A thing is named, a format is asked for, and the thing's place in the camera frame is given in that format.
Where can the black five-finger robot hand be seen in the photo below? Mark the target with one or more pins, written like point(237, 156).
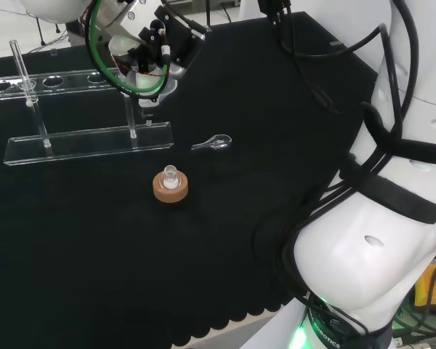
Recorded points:
point(174, 40)

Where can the translucent plastic funnel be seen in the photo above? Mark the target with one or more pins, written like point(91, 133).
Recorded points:
point(169, 87)

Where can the clear acrylic funnel stand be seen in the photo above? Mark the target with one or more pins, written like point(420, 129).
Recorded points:
point(91, 143)

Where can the clear plastic clip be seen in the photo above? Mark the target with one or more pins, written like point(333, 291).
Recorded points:
point(53, 53)

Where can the black tripod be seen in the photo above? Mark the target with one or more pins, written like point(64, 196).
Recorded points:
point(43, 36)

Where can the clear round-bottom flask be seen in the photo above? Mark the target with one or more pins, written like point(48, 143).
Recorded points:
point(169, 178)

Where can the black bench cloth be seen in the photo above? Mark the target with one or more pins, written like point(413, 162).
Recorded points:
point(94, 236)

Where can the yellow stop button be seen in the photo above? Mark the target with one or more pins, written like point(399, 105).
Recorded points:
point(430, 287)

